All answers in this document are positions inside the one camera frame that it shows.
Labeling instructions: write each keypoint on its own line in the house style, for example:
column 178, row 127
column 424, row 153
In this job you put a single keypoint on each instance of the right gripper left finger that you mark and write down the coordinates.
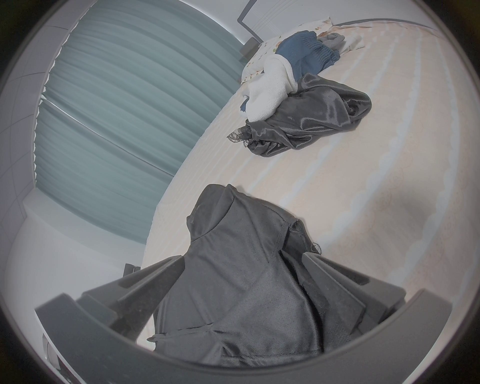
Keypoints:
column 144, row 290

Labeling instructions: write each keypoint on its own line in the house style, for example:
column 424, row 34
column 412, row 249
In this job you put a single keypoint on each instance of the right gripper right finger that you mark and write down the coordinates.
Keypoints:
column 360, row 290

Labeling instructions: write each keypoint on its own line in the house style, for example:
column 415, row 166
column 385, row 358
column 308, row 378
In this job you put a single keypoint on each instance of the bed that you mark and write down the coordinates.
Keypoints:
column 393, row 168

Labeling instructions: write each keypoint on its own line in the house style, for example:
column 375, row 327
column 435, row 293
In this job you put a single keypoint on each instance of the blue-green curtain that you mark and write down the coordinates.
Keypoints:
column 93, row 176
column 150, row 86

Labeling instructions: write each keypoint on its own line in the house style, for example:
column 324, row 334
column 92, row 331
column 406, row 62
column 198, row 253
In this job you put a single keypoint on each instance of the black satin garment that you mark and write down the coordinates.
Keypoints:
column 311, row 112

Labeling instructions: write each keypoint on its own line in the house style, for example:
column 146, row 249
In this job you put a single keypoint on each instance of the white garment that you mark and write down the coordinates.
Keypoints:
column 272, row 88

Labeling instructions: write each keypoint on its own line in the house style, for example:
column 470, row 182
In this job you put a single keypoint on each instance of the blue knitted garment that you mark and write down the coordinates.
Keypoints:
column 307, row 52

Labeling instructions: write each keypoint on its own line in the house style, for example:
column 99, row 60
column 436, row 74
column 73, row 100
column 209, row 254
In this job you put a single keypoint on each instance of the white printed pillow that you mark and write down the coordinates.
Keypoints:
column 258, row 62

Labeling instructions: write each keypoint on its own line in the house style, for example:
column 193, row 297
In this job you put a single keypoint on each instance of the grey garment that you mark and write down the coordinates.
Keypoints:
column 332, row 41

